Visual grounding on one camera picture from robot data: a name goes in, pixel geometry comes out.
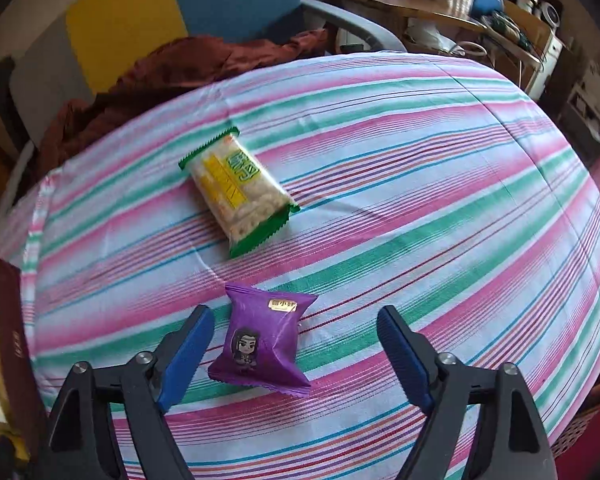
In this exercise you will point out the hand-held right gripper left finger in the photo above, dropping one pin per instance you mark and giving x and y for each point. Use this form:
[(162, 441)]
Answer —
[(185, 360)]

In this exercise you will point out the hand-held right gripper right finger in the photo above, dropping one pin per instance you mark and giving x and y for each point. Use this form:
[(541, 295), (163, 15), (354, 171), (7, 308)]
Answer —
[(405, 360)]

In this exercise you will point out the purple snack packet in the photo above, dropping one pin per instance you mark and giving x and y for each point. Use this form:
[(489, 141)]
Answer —
[(260, 340)]

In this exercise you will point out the maroon tin box gold inside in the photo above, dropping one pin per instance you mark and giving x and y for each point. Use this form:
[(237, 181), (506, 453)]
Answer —
[(12, 330)]

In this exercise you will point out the striped bedsheet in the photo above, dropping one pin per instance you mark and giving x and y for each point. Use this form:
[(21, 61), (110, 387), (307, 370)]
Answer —
[(405, 185)]

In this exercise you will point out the rice cracker packet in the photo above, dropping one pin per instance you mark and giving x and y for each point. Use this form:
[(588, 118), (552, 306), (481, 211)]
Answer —
[(235, 190)]

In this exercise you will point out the rust brown jacket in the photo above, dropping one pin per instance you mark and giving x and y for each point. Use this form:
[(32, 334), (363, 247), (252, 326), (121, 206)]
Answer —
[(180, 65)]

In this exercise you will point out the white plastic bag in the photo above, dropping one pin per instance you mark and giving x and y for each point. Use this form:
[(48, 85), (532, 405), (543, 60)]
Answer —
[(430, 37)]

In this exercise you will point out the white cabinet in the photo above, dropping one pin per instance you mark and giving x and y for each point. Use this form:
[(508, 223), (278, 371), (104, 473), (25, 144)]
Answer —
[(547, 67)]

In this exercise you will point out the grey yellow blue armchair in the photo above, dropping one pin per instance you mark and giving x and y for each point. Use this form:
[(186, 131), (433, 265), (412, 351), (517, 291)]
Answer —
[(120, 30)]

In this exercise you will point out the wooden desk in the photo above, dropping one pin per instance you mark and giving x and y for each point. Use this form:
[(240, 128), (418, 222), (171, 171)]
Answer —
[(380, 0)]

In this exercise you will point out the small white fan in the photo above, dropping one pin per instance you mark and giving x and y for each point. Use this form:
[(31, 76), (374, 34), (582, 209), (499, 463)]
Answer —
[(550, 14)]

